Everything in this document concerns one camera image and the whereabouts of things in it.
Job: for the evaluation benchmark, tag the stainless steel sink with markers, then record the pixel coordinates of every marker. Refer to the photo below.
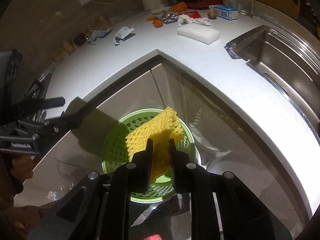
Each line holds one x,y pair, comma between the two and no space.
289,64

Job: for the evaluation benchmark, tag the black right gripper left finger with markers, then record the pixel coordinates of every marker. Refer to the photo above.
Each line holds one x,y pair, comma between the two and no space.
133,177

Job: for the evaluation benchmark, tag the person's left hand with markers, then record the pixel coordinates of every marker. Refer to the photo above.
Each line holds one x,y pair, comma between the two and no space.
22,169

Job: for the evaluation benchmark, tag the yellow mesh sponge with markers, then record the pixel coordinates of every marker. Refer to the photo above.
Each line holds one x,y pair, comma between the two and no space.
163,127

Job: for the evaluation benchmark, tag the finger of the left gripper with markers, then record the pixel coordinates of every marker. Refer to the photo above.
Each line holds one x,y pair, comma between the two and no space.
62,124
31,106

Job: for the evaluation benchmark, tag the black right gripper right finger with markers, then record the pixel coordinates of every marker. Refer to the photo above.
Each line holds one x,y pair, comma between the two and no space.
188,177

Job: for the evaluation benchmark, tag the brown walnut ball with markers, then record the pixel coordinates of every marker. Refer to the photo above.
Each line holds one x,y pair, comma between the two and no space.
212,15

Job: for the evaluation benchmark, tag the small amber glass jar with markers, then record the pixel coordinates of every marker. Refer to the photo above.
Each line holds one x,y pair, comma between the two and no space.
69,47

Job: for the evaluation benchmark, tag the blue white cloth rag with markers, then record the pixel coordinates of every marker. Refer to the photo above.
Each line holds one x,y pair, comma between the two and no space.
97,36

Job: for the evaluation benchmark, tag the white crumpled tissue by roll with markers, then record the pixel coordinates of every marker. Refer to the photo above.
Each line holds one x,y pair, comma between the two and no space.
161,9

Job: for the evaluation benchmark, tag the white foam block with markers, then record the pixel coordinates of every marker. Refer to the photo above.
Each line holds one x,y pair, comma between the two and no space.
199,33

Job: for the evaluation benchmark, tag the silver foil blister pack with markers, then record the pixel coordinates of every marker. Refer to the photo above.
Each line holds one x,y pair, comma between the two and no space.
168,18

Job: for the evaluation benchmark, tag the blue white carton box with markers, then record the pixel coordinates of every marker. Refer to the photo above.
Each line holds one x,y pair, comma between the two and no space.
226,13

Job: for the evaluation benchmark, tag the small orange peel piece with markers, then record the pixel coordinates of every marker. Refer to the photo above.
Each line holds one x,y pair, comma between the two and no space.
151,18

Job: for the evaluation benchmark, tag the blue white wrapper packet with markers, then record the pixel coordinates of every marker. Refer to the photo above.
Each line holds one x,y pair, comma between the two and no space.
122,33

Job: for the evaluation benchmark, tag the clear glass jar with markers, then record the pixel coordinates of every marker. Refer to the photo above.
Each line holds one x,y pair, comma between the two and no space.
246,7

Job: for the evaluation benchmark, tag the orange ridged sponge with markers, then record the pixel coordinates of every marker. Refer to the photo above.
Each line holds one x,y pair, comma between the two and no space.
179,7

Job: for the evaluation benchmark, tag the red snack packet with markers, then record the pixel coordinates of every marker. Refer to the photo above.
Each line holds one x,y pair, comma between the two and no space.
191,14

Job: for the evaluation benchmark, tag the dark round jar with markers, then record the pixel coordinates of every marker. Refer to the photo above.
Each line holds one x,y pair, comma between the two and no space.
80,40

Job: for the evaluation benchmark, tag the white tissue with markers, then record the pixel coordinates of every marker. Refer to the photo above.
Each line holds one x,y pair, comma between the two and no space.
185,19
161,9

